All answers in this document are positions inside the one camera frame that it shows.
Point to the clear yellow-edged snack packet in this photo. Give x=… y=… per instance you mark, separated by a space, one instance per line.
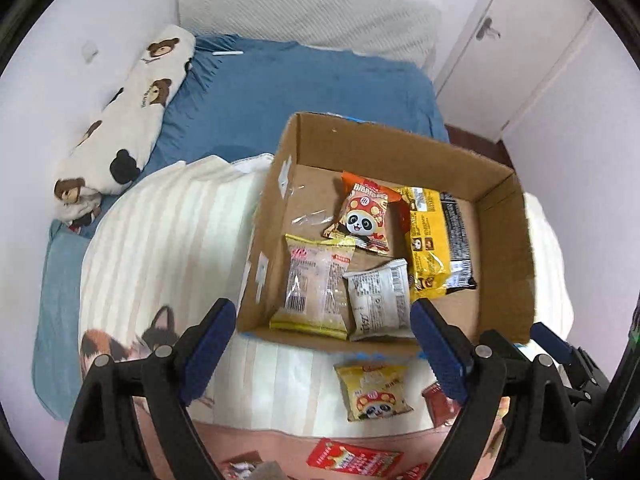
x=310 y=285

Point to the orange panda snack packet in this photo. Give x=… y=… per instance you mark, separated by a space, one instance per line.
x=360 y=210

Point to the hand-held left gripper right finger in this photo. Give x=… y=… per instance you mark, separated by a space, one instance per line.
x=440 y=355

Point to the white grey snack packet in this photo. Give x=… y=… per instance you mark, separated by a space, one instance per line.
x=375 y=300

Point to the yellow panda snack packet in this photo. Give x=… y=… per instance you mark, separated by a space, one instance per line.
x=372 y=390

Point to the white door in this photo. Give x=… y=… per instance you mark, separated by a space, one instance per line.
x=515 y=45

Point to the cardboard box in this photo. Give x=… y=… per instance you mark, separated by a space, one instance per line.
x=325 y=145

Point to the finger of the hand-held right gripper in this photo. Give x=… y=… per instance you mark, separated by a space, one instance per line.
x=552 y=342

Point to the long black snack packet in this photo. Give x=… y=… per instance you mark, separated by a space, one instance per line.
x=457 y=240

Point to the long yellow snack packet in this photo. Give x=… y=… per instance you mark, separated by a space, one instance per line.
x=425 y=240

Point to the striped cat print blanket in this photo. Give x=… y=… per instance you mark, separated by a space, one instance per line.
x=165 y=240

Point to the red snack packet yellow label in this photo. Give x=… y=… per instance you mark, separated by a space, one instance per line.
x=350 y=460

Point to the dark red snack packet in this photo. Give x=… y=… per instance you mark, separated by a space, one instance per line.
x=437 y=407

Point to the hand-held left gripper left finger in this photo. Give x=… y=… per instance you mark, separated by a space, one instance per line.
x=210 y=350

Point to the red white snack packet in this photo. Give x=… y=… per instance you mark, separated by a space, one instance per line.
x=240 y=465

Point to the bear print long pillow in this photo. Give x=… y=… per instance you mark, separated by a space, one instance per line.
x=130 y=110

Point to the white wall socket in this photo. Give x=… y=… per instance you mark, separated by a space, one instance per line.
x=90 y=52

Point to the white pen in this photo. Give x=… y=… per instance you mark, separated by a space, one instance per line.
x=227 y=53

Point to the small red snack packet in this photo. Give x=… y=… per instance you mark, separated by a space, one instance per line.
x=415 y=472

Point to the grey quilted headboard cushion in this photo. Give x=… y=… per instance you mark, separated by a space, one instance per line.
x=310 y=15

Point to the blue bedsheet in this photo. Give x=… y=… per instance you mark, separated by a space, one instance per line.
x=275 y=90

